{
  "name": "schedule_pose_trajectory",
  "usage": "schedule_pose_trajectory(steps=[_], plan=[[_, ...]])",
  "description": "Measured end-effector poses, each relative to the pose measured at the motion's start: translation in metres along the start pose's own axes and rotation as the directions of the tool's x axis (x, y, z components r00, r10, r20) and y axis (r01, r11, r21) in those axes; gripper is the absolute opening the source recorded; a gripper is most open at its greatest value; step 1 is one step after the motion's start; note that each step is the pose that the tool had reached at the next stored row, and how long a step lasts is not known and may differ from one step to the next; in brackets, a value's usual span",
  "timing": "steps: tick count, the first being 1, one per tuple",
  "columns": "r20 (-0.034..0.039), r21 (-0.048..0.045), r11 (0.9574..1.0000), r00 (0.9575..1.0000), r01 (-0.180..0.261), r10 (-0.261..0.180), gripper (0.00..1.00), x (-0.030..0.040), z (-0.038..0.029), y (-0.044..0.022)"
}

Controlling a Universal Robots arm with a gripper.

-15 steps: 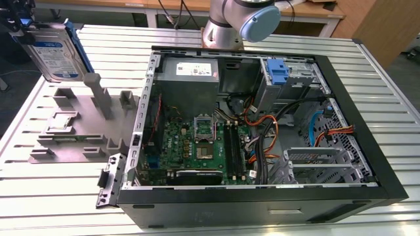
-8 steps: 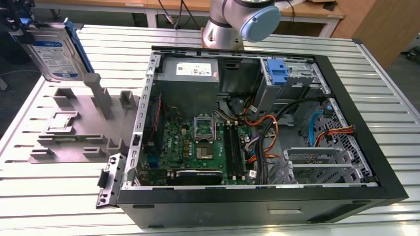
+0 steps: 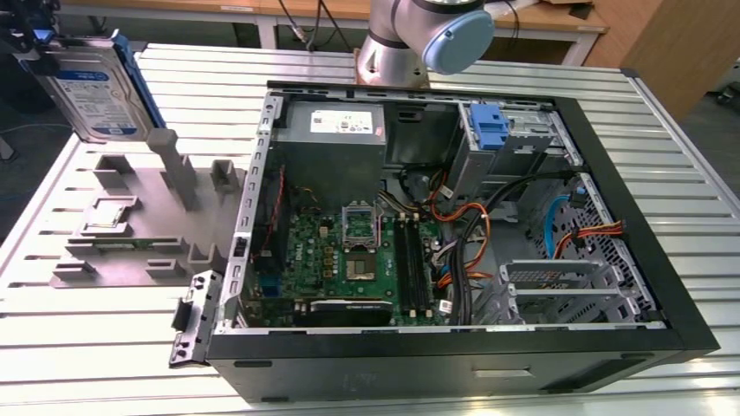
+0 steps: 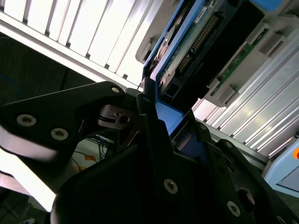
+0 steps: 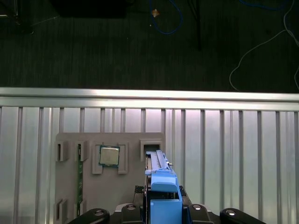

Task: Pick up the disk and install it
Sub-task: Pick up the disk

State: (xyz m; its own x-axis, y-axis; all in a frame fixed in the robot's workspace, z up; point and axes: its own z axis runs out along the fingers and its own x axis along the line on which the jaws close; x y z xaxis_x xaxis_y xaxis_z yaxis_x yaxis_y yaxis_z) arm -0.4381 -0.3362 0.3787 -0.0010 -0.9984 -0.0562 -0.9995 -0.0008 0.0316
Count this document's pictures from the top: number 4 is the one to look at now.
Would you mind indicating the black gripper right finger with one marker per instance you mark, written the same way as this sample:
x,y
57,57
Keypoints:
x,y
233,177

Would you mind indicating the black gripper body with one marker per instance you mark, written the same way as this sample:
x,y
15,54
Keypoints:
x,y
116,198

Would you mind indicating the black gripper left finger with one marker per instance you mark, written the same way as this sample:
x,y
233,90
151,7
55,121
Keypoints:
x,y
58,109

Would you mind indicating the hard disk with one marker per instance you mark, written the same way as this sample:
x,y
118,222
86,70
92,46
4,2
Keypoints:
x,y
168,114

